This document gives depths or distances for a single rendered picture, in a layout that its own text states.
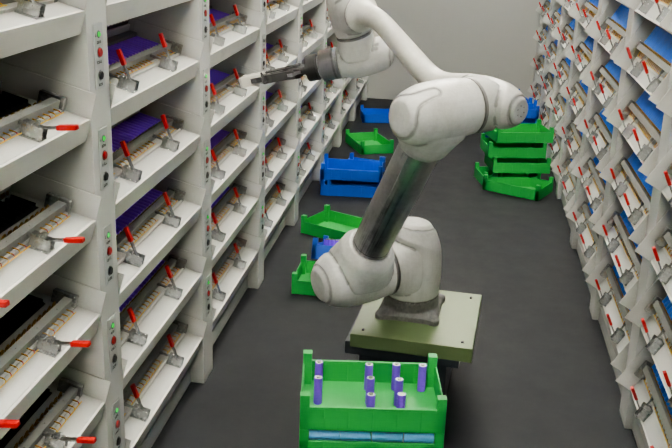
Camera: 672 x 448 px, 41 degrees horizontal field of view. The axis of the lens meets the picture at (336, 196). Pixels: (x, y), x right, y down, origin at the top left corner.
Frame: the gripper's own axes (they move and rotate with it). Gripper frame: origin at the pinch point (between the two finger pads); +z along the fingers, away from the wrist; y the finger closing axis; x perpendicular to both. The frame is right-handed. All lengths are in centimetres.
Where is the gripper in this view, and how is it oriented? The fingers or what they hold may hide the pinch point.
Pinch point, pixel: (252, 79)
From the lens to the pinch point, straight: 261.3
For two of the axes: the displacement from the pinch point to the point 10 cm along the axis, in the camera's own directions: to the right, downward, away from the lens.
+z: -9.7, 1.6, 2.0
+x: -2.1, -9.4, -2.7
